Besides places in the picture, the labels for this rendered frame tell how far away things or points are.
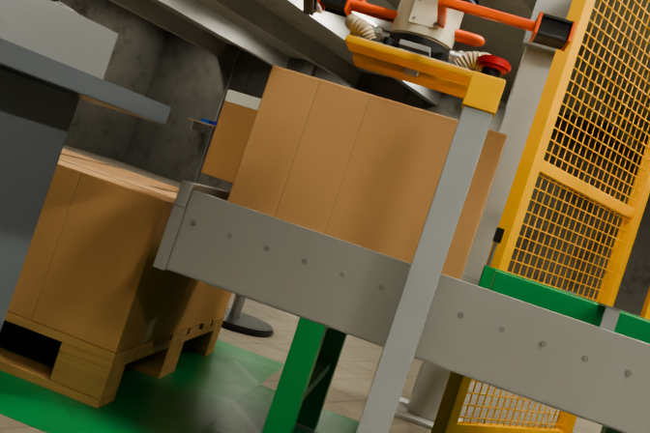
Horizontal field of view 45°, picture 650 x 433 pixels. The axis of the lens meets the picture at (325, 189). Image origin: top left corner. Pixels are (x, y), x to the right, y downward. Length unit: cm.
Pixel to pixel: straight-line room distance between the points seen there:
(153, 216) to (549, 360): 100
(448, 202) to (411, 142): 37
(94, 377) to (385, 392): 82
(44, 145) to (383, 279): 76
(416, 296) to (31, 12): 89
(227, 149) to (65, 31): 206
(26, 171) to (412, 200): 86
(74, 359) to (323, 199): 74
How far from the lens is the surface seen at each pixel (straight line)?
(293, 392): 178
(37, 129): 162
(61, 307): 210
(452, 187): 154
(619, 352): 177
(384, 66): 216
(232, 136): 357
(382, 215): 187
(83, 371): 209
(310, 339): 176
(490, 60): 158
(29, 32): 154
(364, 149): 189
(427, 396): 307
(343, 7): 211
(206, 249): 180
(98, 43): 164
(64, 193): 210
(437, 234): 154
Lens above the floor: 66
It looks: 1 degrees up
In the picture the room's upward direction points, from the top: 18 degrees clockwise
